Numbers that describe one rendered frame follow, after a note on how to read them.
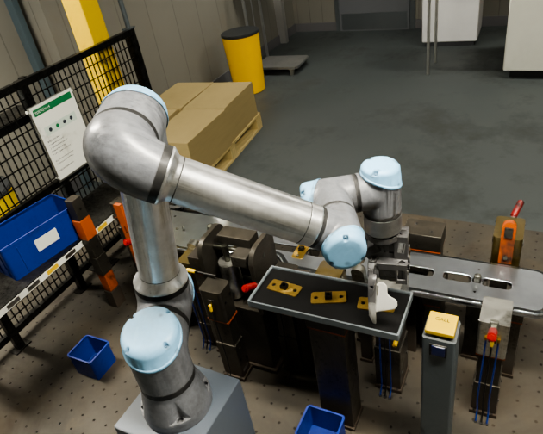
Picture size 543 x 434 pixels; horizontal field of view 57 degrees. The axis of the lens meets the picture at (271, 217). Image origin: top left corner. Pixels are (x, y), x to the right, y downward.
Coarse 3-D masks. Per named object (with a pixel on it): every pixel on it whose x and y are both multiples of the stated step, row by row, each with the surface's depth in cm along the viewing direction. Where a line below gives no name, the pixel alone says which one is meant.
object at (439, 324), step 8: (432, 312) 111; (432, 320) 109; (440, 320) 108; (448, 320) 108; (456, 320) 108; (432, 328) 107; (440, 328) 107; (448, 328) 106; (456, 328) 107; (440, 336) 106; (448, 336) 105
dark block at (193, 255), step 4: (196, 248) 151; (192, 252) 149; (196, 252) 149; (188, 256) 148; (192, 256) 148; (196, 256) 148; (188, 260) 149; (192, 260) 148; (196, 260) 147; (192, 264) 149; (196, 264) 149; (192, 268) 150; (196, 268) 150; (200, 268) 149; (196, 276) 153; (200, 276) 152; (200, 280) 153; (204, 280) 152; (200, 284) 154; (212, 324) 164; (212, 328) 165; (216, 340) 168; (216, 344) 170
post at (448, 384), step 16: (432, 336) 108; (448, 352) 107; (432, 368) 112; (448, 368) 110; (432, 384) 115; (448, 384) 113; (432, 400) 118; (448, 400) 116; (432, 416) 122; (448, 416) 119; (432, 432) 125; (448, 432) 123
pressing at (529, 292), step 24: (192, 216) 189; (312, 264) 155; (432, 264) 147; (456, 264) 145; (480, 264) 144; (504, 264) 143; (432, 288) 139; (456, 288) 137; (480, 288) 136; (528, 288) 133; (528, 312) 126
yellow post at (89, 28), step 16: (64, 0) 201; (80, 0) 199; (96, 0) 206; (80, 16) 202; (96, 16) 207; (80, 32) 207; (96, 32) 208; (80, 48) 212; (112, 48) 217; (96, 64) 213; (96, 80) 219
